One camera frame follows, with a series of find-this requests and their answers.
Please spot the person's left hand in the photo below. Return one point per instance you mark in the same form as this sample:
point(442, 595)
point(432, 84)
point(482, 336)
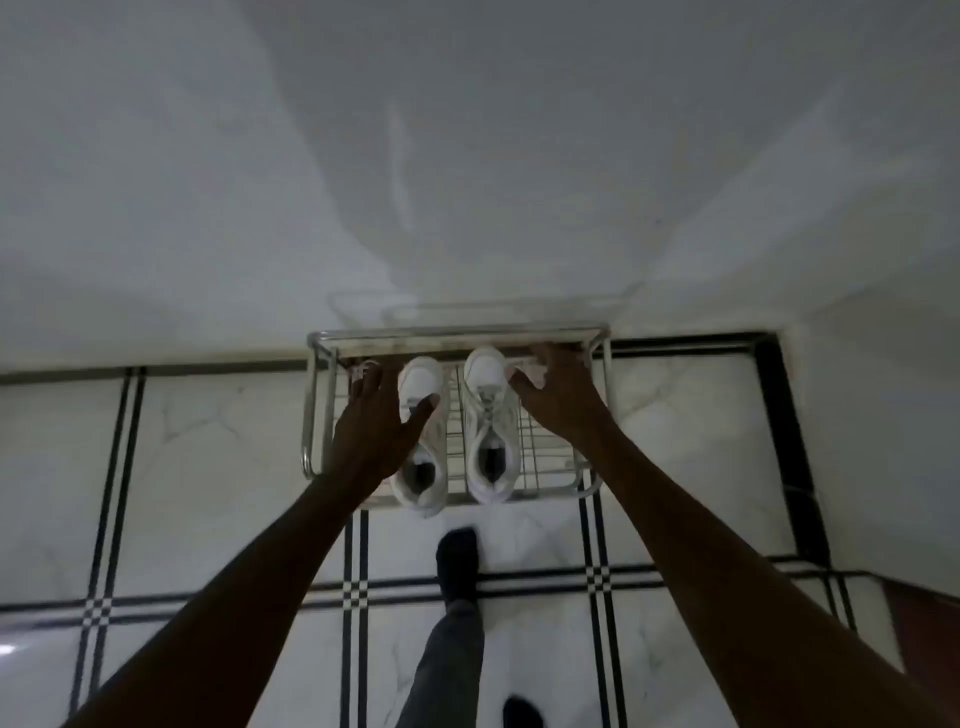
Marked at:
point(371, 431)

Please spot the person's right hand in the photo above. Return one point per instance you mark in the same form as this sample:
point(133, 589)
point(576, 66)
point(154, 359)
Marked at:
point(566, 397)

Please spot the white sneaker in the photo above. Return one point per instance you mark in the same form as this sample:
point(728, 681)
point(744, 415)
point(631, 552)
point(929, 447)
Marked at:
point(487, 367)
point(421, 375)

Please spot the silver metal shoe rack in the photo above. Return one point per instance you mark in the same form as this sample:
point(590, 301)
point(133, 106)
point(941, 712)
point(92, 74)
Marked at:
point(450, 334)

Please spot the person's right forearm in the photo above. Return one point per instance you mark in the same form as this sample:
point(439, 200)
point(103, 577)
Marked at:
point(735, 600)

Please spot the person's left forearm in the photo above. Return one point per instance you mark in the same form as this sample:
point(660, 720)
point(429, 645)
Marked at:
point(240, 615)

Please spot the black sock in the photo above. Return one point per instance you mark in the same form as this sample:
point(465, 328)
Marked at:
point(457, 562)
point(521, 714)

